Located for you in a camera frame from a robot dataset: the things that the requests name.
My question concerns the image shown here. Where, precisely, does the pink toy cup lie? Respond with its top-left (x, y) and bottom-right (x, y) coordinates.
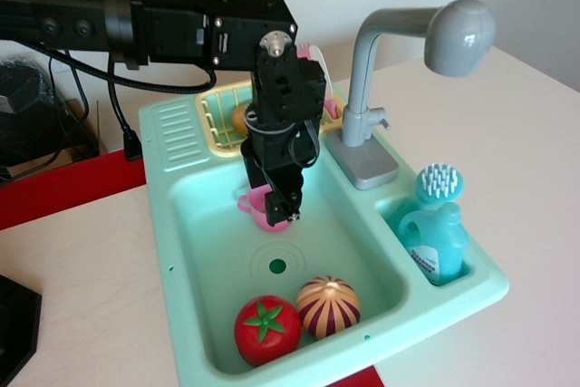
top-left (237, 185), bottom-right (290, 233)

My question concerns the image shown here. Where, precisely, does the yellow drying rack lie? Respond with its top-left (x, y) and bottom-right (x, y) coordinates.
top-left (196, 81), bottom-right (345, 156)

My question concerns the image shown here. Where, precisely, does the black equipment on left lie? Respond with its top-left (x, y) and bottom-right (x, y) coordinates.
top-left (1, 59), bottom-right (98, 167)

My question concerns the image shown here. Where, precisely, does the teal scrub brush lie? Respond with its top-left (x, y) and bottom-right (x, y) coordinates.
top-left (416, 163), bottom-right (464, 204)

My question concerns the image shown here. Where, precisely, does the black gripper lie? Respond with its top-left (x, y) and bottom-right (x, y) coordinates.
top-left (242, 31), bottom-right (326, 227)

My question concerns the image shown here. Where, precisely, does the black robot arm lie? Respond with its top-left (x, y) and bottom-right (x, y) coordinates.
top-left (1, 0), bottom-right (326, 225)

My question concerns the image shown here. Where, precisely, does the striped toy onion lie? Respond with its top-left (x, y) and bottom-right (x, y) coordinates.
top-left (295, 276), bottom-right (362, 340)

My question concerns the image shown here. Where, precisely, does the red toy tomato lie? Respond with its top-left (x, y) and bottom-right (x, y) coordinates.
top-left (234, 295), bottom-right (302, 367)

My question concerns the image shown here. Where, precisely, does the white toy plate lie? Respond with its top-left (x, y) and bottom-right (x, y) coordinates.
top-left (309, 44), bottom-right (334, 101)

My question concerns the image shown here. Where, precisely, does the mint green toy sink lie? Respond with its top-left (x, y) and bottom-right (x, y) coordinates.
top-left (139, 95), bottom-right (508, 386)

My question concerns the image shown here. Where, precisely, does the black cable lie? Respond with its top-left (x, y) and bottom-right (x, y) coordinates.
top-left (46, 0), bottom-right (217, 163)

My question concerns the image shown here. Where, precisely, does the teal detergent bottle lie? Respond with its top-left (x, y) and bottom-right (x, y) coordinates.
top-left (397, 202), bottom-right (469, 286)

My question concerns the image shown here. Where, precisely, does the yellow toy food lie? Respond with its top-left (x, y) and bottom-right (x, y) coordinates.
top-left (231, 106), bottom-right (247, 137)

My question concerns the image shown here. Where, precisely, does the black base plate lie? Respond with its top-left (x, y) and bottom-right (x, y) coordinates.
top-left (1, 276), bottom-right (42, 386)

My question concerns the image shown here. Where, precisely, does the grey toy faucet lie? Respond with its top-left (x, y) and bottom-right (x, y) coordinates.
top-left (325, 0), bottom-right (497, 190)

